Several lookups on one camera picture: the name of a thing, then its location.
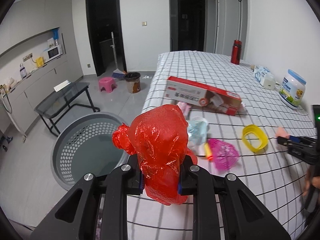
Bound peach soft object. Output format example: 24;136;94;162
276;127;290;139

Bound red plastic bag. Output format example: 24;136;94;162
112;104;197;206

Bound red toothpaste box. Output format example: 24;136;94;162
165;76;242;116

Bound pink snack wrapper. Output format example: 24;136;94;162
177;101;191;118

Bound person's right hand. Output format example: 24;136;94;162
303;166;318;196

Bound white blue-lid milk powder jar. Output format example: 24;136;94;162
279;69;306;109

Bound magenta mesh net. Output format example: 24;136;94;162
208;138;240;171

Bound grey perforated laundry basket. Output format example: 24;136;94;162
50;112;129;191

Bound yellow orange small tube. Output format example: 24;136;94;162
204;142;213;161

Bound white checkered bed sheet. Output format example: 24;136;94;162
127;51;317;239

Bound blue white tissue pack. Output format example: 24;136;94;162
253;65;276;90

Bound light blue printed wrapper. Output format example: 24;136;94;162
187;116;208;155

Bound pink plastic stool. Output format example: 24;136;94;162
98;77;117;93

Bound black glass coffee table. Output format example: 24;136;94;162
34;82;100;137

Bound brown waste bin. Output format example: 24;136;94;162
124;72;140;94

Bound red thermos bottle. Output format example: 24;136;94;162
231;40;242;65

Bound white book on table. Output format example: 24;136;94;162
54;80;71;92

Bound grey cabinet counter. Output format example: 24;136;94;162
1;54;83;135

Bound yellow box on counter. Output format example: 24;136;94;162
35;57;44;68

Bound white microwave oven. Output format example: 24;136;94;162
46;44;63;61

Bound purple bottle on counter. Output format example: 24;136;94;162
20;63;27;79

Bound yellow plastic ring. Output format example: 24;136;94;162
241;124;269;153

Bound broom with white handle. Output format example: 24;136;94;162
111;32;126;80

